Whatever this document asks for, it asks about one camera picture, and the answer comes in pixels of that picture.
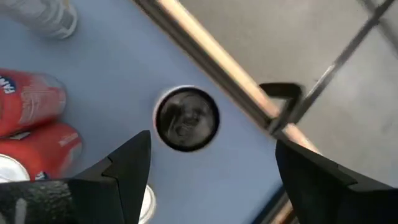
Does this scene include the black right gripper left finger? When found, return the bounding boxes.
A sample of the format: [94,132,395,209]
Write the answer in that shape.
[68,129,152,224]

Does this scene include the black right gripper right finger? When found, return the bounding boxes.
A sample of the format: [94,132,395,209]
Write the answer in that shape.
[275,139,398,224]

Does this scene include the white Celsius Tropical Vibe can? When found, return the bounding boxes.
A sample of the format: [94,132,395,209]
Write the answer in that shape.
[0,0,78,40]
[152,85,221,153]

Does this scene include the blue silver Red Bull can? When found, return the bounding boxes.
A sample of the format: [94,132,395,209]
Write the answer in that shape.
[138,184,157,224]

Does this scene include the red Fanta can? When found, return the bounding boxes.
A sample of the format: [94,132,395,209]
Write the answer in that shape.
[0,121,83,184]
[0,68,68,138]

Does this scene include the large black table clamp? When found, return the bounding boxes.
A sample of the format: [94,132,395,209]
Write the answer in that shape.
[259,82,304,134]

